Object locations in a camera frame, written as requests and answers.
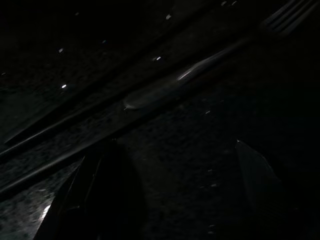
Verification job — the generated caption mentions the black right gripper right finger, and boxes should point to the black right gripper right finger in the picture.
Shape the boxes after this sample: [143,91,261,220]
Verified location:
[235,139,316,240]

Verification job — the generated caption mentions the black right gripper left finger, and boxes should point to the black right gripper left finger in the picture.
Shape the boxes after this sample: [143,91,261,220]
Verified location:
[33,141,148,240]

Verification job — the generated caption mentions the silver metal fork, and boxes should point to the silver metal fork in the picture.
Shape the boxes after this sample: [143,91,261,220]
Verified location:
[123,0,320,111]

